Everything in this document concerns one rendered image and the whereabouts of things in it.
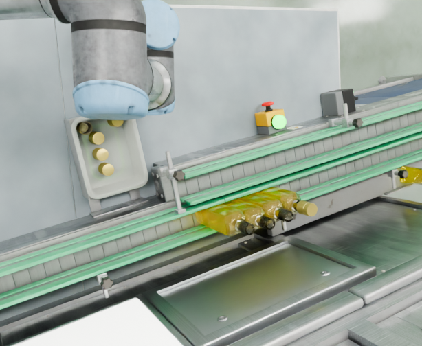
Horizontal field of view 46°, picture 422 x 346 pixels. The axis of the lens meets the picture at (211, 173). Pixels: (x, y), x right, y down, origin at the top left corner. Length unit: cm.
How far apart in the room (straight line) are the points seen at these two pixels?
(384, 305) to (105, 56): 75
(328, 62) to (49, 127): 97
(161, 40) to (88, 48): 43
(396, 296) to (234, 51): 89
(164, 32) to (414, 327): 82
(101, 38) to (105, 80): 6
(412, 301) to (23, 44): 113
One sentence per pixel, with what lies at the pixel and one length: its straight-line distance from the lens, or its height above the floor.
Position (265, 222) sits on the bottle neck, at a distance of 123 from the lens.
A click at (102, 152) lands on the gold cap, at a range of 138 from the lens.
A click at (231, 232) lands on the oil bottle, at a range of 125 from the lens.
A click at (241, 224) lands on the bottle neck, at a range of 122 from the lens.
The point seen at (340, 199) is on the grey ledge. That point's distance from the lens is 172.
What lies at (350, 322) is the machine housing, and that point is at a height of 142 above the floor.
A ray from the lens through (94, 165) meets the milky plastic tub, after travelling 143.
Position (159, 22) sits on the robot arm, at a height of 106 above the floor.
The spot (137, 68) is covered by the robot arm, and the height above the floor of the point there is 141.
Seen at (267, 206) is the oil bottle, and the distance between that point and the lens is 130.
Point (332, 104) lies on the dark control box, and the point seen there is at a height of 81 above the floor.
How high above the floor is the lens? 215
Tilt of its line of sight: 63 degrees down
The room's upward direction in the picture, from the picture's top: 103 degrees clockwise
